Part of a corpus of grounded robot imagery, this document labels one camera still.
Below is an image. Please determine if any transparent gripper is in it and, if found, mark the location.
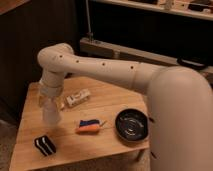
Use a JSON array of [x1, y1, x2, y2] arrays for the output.
[[38, 84, 63, 107]]

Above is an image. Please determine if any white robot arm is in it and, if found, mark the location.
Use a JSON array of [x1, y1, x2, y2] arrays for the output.
[[37, 43, 213, 171]]

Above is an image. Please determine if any black white striped eraser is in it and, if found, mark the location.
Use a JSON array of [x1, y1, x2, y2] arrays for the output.
[[34, 135, 56, 156]]

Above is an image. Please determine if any blue black sponge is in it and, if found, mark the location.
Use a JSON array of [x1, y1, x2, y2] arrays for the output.
[[79, 119, 100, 127]]

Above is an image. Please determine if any orange carrot toy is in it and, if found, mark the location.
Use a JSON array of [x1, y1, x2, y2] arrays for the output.
[[76, 125, 100, 134]]

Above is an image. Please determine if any wooden low table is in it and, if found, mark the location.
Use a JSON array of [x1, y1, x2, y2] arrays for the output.
[[9, 77, 149, 171]]

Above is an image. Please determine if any metal vertical pole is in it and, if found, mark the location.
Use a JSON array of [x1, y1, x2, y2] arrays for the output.
[[85, 0, 93, 45]]

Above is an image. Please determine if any black round pan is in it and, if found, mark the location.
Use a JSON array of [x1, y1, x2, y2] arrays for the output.
[[115, 108, 148, 142]]

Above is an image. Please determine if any wooden shelf rail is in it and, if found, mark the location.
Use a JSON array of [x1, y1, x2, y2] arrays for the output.
[[79, 36, 213, 77]]

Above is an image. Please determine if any black handle on shelf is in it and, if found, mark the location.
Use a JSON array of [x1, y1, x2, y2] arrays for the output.
[[176, 58, 208, 71]]

